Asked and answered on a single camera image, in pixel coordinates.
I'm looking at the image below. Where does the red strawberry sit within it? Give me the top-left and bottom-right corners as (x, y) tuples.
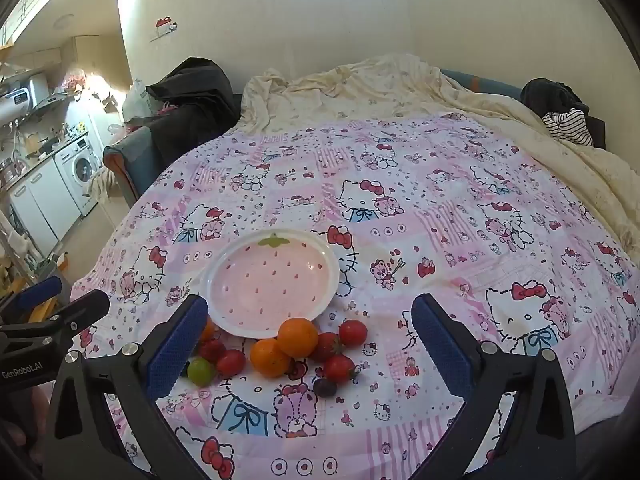
(311, 332), (345, 362)
(199, 340), (227, 365)

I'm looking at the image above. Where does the black clothing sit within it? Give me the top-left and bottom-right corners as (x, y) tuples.
(520, 77), (608, 151)

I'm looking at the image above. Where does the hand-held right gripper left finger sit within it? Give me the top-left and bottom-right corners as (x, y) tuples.
(45, 294), (211, 480)

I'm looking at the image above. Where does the green grape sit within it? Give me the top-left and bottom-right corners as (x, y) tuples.
(187, 357), (216, 387)

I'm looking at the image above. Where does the silver water heater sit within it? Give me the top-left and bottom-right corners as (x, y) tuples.
(17, 72), (51, 111)

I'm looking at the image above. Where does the striped black white garment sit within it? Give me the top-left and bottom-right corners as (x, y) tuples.
(541, 108), (595, 147)

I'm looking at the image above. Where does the white washing machine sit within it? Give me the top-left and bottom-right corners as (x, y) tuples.
(54, 137), (101, 218)

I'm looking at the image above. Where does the blue headboard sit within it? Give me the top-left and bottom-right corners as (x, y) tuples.
(440, 67), (526, 98)

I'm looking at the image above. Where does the blue sofa armrest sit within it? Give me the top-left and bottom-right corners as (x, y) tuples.
(102, 125), (163, 208)

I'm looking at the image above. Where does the red white wall sticker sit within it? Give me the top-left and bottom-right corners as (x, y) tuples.
(149, 17), (178, 41)

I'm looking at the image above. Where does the red cherry tomato with stem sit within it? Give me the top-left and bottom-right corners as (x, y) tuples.
(322, 355), (361, 383)

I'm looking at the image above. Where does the pink strawberry-shaped plate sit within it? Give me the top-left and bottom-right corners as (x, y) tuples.
(205, 228), (341, 339)

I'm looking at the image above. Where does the white kitchen cabinet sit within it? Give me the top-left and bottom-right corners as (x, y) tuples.
(7, 167), (83, 256)

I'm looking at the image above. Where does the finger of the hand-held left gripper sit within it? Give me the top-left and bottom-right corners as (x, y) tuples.
(0, 275), (63, 317)
(0, 289), (111, 356)

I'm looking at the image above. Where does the pink cartoon printed blanket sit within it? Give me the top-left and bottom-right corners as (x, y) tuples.
(65, 112), (640, 480)

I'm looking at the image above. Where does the cream cloth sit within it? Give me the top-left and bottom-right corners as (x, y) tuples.
(82, 167), (118, 201)

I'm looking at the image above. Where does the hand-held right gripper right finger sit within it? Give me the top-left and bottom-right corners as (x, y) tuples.
(410, 292), (581, 480)

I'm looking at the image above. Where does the cream floral duvet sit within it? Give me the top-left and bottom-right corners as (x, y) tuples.
(235, 52), (640, 281)

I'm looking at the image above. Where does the white plastic bag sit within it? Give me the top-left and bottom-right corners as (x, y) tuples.
(121, 78), (151, 118)

